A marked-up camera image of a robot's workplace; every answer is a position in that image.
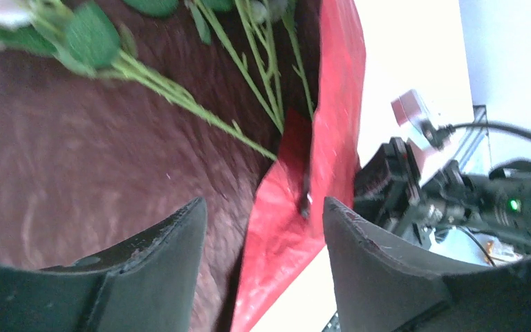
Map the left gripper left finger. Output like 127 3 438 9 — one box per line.
0 198 207 331

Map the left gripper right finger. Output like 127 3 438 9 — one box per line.
323 197 531 331

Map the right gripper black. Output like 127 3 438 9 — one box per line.
298 138 467 239

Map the red wrapping paper sheet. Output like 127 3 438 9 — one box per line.
0 1 364 331

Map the pink fake flower stem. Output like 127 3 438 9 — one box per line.
185 0 287 135
281 0 315 120
0 1 276 160

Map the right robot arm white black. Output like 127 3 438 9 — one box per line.
353 137 531 266

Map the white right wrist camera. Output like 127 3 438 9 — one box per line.
391 89 451 151

